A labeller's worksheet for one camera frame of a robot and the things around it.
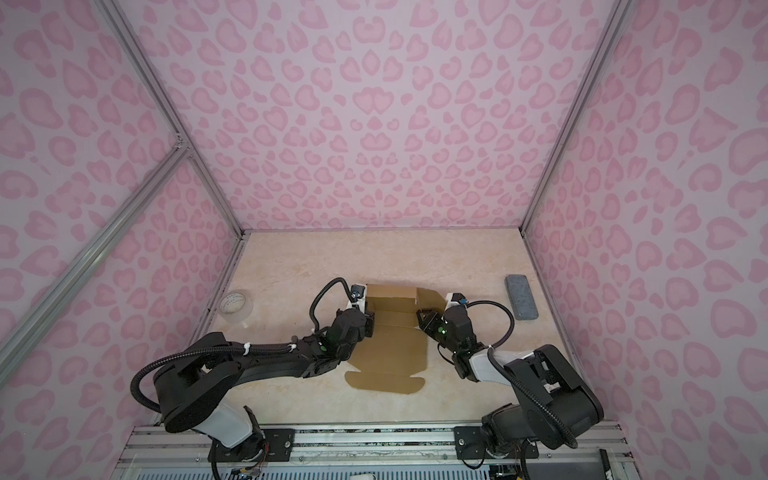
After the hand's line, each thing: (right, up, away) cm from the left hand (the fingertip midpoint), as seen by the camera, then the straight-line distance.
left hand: (370, 300), depth 86 cm
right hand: (+14, -4, +3) cm, 15 cm away
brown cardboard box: (+7, -16, +3) cm, 18 cm away
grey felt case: (+49, -1, +12) cm, 50 cm away
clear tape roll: (-46, -4, +14) cm, 48 cm away
